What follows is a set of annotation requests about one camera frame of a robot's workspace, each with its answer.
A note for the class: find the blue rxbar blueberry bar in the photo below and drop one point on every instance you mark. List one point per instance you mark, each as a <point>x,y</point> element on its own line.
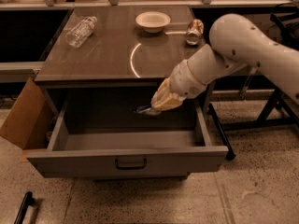
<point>147,110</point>

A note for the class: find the grey drawer cabinet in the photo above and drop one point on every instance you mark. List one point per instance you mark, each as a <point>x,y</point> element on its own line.
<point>119,61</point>

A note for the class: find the black metal table frame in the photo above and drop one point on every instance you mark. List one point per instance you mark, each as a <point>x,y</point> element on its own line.
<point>275,101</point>

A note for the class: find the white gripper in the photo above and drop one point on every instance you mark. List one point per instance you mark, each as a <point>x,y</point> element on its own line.
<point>186,80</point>

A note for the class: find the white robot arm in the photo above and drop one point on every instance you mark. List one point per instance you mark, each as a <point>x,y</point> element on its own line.
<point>234,42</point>

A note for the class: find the crushed aluminium can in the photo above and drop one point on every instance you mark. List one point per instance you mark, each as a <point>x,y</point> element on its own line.
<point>194,33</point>

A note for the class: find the black drawer handle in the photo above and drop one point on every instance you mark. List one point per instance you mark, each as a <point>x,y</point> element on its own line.
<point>130,165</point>

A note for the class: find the white paper bowl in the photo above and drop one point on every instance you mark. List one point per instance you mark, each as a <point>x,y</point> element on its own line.
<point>152,21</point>

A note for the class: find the open grey top drawer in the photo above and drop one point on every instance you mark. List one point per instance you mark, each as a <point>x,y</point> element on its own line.
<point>86,142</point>

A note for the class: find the brown cardboard box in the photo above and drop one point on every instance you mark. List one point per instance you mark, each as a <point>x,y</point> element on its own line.
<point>29,119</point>

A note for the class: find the clear plastic water bottle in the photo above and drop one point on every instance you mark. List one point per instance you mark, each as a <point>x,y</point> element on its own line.
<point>81,31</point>

